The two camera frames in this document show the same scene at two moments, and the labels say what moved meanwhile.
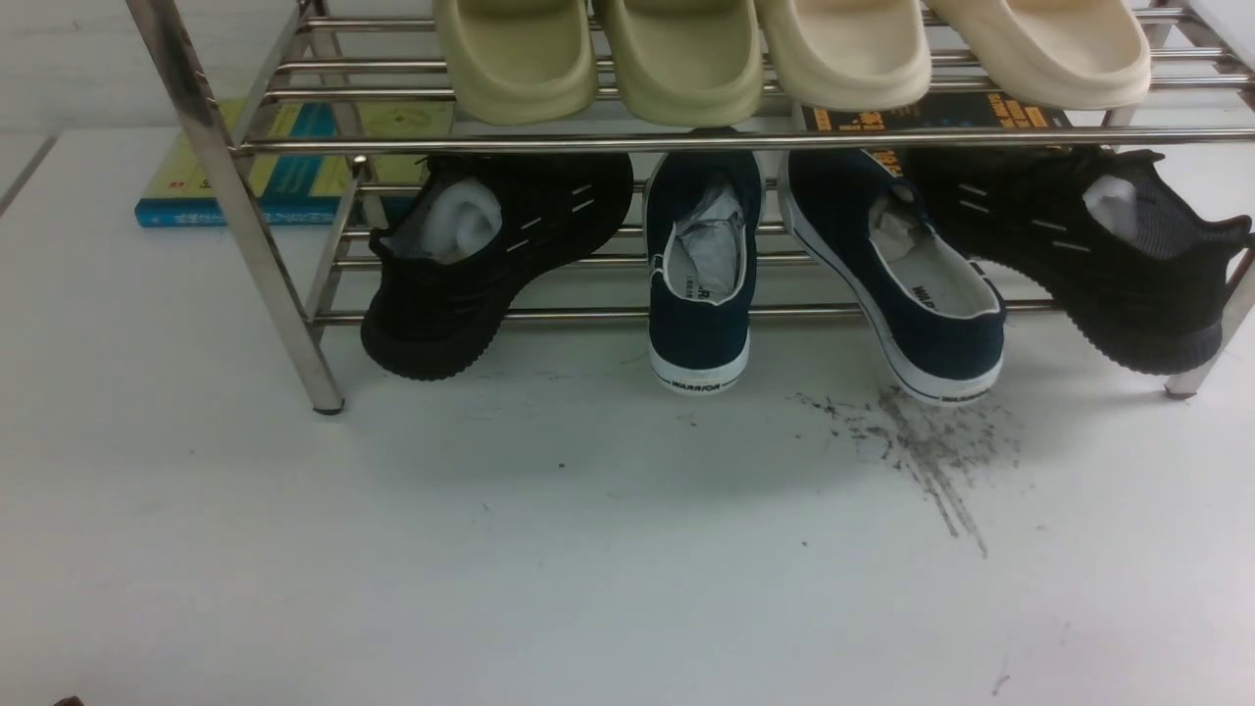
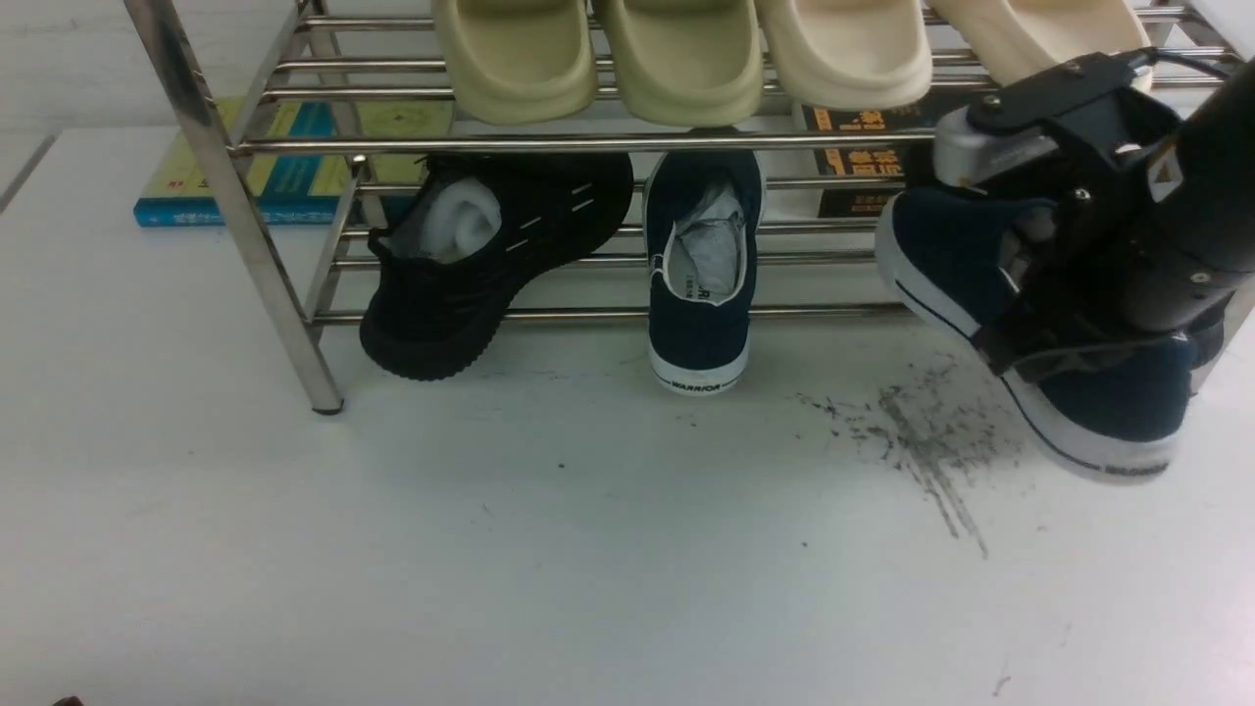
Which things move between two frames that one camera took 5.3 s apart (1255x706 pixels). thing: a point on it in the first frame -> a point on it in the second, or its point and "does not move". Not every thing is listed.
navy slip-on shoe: (933, 315) -> (1125, 410)
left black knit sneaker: (466, 239) does not move
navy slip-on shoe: (701, 217) does not move
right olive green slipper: (686, 63) does not move
